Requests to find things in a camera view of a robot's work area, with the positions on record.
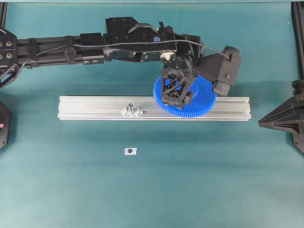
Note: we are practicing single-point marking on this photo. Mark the silver aluminium extrusion rail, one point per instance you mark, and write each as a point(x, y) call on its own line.
point(109, 108)

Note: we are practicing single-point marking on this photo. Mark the black left frame post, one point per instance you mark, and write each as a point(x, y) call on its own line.
point(3, 13)

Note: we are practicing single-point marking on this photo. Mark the white marker sticker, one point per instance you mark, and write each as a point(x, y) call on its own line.
point(130, 151)

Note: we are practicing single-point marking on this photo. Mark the left clear shaft mount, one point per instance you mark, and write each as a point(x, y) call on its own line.
point(130, 111)

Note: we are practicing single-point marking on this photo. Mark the large blue plastic gear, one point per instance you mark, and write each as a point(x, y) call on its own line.
point(202, 102)

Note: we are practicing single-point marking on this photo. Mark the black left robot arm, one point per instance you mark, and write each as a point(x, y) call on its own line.
point(125, 39)

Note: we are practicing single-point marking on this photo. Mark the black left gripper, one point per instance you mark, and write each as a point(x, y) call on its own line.
point(182, 51)

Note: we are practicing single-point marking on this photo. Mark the black right gripper lattice finger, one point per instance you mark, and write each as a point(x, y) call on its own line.
point(288, 117)

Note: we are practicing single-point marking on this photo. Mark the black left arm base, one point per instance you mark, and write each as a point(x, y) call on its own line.
point(5, 118)

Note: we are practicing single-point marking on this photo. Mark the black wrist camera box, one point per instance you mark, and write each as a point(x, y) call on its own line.
point(221, 71)

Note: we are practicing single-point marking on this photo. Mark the black frame post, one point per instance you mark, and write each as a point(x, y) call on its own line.
point(297, 10)
point(3, 13)

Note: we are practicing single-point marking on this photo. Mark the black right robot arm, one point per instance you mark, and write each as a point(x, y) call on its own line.
point(298, 140)

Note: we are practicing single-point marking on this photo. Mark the black right frame post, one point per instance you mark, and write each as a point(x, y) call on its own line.
point(297, 10)

